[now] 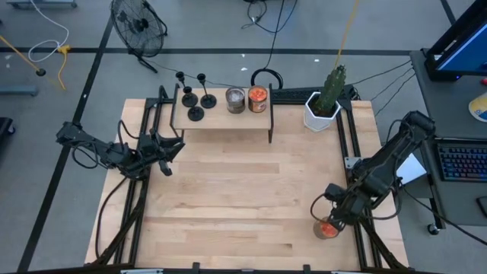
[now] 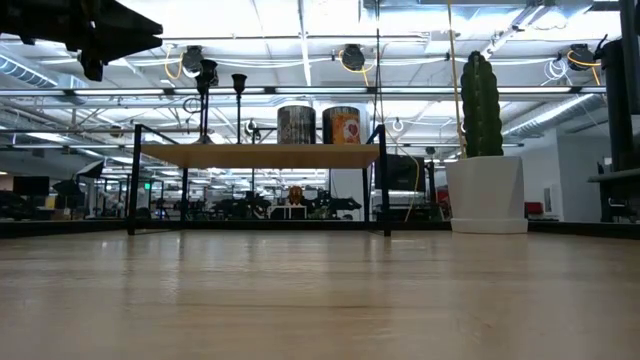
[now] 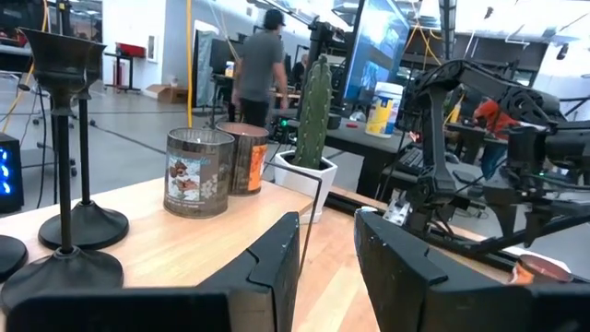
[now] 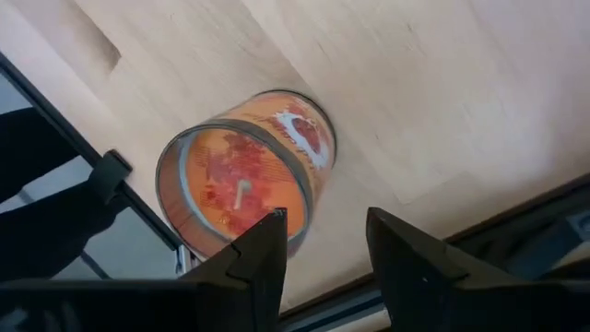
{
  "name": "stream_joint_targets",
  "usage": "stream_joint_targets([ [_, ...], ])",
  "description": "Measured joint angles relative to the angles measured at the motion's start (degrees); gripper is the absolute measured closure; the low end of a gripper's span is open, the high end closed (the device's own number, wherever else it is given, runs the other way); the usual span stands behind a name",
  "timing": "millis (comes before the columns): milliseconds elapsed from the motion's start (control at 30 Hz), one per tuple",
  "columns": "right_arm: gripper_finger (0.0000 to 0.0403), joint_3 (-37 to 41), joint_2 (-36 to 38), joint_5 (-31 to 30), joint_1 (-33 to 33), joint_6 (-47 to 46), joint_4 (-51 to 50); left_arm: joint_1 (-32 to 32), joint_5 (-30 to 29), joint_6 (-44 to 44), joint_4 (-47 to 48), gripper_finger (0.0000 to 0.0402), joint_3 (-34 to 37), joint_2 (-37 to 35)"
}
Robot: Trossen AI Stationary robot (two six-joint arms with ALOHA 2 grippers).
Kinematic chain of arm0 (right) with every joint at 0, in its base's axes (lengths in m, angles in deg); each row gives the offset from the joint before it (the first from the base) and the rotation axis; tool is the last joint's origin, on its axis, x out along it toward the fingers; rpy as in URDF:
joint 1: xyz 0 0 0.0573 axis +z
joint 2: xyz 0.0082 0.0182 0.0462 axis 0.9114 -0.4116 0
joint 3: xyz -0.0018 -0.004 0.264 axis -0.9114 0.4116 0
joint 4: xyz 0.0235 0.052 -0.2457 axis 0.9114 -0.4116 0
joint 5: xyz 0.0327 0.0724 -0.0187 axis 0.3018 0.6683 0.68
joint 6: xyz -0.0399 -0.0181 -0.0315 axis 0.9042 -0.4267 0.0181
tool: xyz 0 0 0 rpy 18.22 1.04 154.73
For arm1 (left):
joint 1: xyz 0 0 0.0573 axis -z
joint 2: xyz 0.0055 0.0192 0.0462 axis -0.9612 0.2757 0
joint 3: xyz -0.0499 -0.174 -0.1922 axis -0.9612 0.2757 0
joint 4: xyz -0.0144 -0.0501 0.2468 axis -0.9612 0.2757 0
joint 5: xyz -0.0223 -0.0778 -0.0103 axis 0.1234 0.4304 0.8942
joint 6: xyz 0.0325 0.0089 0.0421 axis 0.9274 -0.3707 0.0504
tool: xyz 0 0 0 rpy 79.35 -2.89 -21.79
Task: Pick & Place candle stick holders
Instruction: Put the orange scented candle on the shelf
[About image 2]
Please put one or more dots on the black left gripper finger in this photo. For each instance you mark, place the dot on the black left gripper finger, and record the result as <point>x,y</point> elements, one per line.
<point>125,22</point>
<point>125,46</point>

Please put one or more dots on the printed food packet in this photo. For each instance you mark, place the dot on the printed food packet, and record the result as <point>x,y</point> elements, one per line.
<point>296,125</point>

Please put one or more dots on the orange candle glass jar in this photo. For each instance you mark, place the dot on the orange candle glass jar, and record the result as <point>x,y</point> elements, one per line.
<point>341,126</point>

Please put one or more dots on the black background robot arm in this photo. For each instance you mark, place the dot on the black background robot arm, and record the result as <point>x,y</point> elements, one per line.
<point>332,205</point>
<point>245,206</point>

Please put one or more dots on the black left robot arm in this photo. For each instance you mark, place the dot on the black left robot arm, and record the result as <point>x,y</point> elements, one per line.
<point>10,17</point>

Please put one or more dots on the black photo softbox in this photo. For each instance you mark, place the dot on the black photo softbox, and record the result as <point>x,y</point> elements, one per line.
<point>67,190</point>
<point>91,170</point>

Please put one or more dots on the small black background monitor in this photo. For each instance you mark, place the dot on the small black background monitor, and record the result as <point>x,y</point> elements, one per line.
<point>30,186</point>

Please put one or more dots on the wooden shelf with black legs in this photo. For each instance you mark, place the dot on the wooden shelf with black legs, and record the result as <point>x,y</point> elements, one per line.
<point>260,156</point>

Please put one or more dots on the long ceiling light bar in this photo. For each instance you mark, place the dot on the long ceiling light bar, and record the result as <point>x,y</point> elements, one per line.
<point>310,91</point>

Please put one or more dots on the person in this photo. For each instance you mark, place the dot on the person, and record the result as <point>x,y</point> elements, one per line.
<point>295,195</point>

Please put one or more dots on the white background table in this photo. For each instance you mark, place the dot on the white background table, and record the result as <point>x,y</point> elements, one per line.
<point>287,211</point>

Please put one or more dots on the black background screen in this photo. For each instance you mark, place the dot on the black background screen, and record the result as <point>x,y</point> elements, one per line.
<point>400,172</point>

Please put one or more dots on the green cactus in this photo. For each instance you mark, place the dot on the green cactus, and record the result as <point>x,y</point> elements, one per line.
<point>481,110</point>

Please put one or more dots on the white plant pot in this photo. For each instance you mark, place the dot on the white plant pot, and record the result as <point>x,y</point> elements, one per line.
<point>485,195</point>

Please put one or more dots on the red background box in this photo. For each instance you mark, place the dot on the red background box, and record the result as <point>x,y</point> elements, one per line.
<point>534,208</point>

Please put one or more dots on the large black monitor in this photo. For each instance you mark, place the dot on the large black monitor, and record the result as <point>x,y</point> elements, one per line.
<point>620,125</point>

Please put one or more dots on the grey side desk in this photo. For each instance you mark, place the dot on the grey side desk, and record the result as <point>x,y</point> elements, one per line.
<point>620,177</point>

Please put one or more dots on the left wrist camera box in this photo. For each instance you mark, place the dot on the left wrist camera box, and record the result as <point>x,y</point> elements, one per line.
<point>91,65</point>

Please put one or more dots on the black background camera frame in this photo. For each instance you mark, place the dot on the black background camera frame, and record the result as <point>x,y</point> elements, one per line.
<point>292,129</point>

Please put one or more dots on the black aluminium rig frame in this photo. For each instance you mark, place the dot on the black aluminium rig frame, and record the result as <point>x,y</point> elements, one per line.
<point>75,227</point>

